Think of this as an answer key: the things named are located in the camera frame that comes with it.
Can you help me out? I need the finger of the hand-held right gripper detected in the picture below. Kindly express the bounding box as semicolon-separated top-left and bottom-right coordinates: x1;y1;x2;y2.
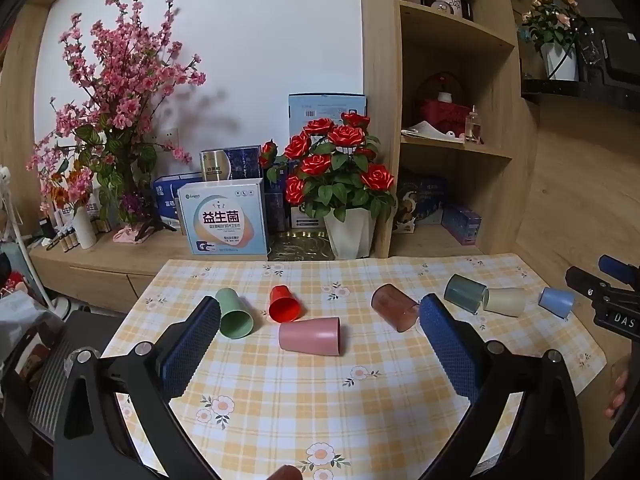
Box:
565;265;612;302
598;254;640;287

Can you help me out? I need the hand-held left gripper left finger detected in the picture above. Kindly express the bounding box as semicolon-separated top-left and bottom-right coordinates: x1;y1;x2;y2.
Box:
52;296;222;480

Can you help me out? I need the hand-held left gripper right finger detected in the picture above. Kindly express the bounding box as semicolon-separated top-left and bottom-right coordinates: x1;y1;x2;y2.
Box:
419;294;595;480

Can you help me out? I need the pink cup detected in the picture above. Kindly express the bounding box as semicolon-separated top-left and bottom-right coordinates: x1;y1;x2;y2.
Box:
278;316;343;357

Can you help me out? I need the light blue cup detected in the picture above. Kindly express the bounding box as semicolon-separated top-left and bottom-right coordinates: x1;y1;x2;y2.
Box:
538;287;576;319

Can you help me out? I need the light green cup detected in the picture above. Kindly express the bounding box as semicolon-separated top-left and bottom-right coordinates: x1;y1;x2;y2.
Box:
215;287;256;338

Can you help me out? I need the dark green cup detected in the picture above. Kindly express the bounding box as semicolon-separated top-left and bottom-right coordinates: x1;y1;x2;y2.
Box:
444;274;488;314

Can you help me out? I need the brown translucent cup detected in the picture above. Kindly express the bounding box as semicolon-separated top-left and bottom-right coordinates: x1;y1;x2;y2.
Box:
370;283;420;334

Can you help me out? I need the beige cup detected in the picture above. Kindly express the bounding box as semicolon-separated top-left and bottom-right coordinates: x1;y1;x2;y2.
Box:
483;287;527;318

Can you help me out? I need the red cup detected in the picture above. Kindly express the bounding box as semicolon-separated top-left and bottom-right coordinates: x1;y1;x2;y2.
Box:
268;285;306;323

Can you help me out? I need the person's right hand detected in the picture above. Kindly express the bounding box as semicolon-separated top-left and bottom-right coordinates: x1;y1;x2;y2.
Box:
604;355;632;421

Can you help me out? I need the wooden low cabinet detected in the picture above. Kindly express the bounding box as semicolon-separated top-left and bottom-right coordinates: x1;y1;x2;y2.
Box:
29;230;273;313

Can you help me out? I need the yellow checkered floral tablecloth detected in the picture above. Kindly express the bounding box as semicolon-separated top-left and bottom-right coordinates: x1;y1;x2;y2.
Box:
100;252;608;480

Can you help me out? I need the purple blue small box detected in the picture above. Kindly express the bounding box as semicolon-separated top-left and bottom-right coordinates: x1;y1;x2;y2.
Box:
441;203;483;246

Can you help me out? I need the pink cloth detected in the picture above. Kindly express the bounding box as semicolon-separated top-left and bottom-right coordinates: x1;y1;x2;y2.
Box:
112;226;151;245

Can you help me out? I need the black small tripod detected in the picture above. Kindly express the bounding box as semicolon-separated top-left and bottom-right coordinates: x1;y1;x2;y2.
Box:
134;205;178;241

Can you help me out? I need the white and blue box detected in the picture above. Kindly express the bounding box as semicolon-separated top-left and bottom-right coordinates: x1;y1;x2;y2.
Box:
177;177;268;256

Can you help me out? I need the gold patterned tray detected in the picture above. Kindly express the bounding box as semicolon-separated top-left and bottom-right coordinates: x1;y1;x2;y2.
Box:
267;231;335;262

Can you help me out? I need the red rose plant white pot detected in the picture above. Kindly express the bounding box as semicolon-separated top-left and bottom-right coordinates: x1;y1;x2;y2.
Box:
259;112;399;261

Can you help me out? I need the blue tissue box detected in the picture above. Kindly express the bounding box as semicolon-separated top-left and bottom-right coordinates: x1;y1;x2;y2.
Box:
151;172;205;233

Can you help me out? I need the blue illustrated box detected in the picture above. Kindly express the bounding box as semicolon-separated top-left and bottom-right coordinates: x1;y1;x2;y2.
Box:
392;170;449;235

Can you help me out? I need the white vase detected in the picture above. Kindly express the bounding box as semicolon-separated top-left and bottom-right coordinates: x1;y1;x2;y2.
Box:
73;202;97;250

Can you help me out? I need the dark blue box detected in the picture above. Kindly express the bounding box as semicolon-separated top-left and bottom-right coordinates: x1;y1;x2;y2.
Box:
263;180;292;233

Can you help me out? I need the row of small bottles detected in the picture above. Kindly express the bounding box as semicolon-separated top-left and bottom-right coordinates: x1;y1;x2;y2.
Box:
47;225;81;252

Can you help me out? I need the silver and navy box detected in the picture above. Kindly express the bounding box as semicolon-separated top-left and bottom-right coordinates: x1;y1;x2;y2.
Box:
200;145;263;182

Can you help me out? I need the glass perfume bottle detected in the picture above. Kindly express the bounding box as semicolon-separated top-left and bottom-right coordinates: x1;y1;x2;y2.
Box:
465;105;483;145

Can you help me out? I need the white metal rack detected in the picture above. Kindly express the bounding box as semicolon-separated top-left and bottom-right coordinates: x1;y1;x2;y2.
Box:
0;165;56;311

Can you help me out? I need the black appliance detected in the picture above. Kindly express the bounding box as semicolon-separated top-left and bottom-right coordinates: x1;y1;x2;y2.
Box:
574;16;640;111

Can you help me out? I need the peach rose plant white pot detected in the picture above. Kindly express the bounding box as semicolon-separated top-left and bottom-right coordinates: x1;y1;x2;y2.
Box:
520;0;590;82

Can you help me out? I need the white folded cloth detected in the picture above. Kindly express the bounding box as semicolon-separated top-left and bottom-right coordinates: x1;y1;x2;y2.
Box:
401;121;463;143

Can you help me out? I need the red basket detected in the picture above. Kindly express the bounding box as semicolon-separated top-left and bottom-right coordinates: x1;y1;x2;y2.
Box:
419;99;473;133

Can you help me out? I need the wooden shelf cabinet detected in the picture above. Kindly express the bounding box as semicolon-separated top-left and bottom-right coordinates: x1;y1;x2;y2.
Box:
359;0;543;261

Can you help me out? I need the pink blossom artificial plant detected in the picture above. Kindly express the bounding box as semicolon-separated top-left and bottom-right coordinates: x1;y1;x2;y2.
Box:
26;0;208;233

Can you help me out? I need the light blue tall box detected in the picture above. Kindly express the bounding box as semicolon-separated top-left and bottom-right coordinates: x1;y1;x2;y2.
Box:
288;92;368;148

